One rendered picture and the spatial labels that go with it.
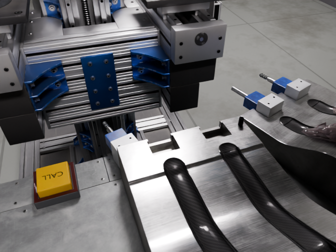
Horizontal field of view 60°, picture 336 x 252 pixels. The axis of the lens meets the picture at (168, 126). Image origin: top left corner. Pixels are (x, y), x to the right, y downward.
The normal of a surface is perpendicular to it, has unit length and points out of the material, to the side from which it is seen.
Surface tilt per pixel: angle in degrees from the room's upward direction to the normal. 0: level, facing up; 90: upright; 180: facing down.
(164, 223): 2
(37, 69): 0
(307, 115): 0
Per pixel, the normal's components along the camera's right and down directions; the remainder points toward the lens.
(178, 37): 0.31, 0.62
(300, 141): -0.26, -0.91
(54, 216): 0.00, -0.75
